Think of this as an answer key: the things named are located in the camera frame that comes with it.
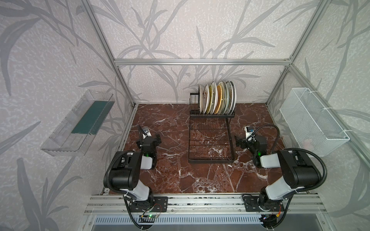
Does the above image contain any white plate green text rim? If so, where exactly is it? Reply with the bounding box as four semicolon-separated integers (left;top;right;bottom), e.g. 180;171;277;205
231;81;237;113

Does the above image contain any black wire dish rack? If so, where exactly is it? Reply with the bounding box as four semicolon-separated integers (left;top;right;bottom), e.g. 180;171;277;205
188;93;235;164

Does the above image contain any cream plate with floral sprigs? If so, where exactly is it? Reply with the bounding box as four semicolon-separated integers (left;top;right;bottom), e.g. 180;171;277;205
222;82;229;115

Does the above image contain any orange woven round plate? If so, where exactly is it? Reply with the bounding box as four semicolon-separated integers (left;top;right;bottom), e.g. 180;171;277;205
215;81;225;115

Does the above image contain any mint green flower plate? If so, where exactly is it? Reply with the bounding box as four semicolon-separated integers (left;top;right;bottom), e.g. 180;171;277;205
225;81;232;115

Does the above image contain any white plate green clover emblem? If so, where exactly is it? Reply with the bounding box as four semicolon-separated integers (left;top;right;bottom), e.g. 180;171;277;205
211;81;218;115

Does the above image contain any yellow woven round plate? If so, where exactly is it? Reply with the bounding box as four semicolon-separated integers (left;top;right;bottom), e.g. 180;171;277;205
206;84;214;114

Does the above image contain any white plate orange sunburst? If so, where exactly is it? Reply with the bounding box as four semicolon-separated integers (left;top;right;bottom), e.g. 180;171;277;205
228;81;234;114
202;84;209;114

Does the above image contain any black round plate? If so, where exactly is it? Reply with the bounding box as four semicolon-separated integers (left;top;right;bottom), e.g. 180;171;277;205
198;84;204;114

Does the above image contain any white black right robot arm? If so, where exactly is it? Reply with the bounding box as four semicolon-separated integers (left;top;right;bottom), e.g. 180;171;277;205
235;126;328;212

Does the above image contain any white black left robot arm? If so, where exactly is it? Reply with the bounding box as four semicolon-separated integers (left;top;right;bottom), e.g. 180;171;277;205
103;134;161;207

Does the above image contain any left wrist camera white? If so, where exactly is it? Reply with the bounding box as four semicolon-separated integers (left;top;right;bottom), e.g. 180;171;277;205
142;127;152;139

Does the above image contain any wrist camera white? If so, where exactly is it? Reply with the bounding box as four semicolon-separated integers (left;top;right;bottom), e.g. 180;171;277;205
142;127;152;139
244;126;254;141

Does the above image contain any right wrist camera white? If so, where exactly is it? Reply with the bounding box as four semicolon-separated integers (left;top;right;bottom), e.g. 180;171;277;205
244;126;254;141

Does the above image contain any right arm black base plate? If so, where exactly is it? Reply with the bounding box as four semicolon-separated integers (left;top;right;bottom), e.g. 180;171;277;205
242;194;285;212

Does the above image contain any white wire mesh basket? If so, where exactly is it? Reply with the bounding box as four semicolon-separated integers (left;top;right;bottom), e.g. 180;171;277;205
280;88;350;157

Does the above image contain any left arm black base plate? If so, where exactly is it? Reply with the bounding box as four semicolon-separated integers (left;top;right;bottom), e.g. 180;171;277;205
129;196;169;212

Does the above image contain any aluminium frame rail base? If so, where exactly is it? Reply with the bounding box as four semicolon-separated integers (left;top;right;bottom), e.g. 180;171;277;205
83;193;327;215

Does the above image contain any clear plastic wall bin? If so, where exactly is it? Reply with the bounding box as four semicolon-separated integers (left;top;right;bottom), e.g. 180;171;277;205
40;90;115;157

